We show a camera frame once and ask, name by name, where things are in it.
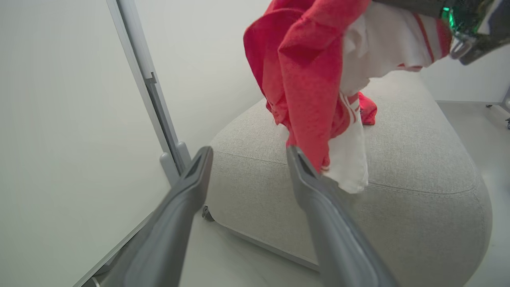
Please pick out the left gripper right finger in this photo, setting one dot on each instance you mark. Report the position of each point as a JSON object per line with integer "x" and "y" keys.
{"x": 338, "y": 239}

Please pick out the large white partition panel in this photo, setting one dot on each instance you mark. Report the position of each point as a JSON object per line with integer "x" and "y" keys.
{"x": 59, "y": 119}

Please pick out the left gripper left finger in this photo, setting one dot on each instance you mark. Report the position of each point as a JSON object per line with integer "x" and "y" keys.
{"x": 167, "y": 239}

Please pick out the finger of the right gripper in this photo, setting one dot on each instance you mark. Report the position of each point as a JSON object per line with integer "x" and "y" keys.
{"x": 418, "y": 6}

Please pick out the red and white shirt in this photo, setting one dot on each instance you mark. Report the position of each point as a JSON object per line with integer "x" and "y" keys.
{"x": 310, "y": 59}

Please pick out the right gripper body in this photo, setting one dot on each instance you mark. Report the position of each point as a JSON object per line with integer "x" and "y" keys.
{"x": 478, "y": 24}

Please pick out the grey fabric sofa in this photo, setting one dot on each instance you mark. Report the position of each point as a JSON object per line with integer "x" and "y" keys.
{"x": 418, "y": 159}

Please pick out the grey partition leg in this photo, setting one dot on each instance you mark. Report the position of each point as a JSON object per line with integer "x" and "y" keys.
{"x": 184, "y": 155}
{"x": 170, "y": 167}

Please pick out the grey wheeled furniture base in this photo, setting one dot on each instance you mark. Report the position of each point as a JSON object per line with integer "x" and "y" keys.
{"x": 503, "y": 105}

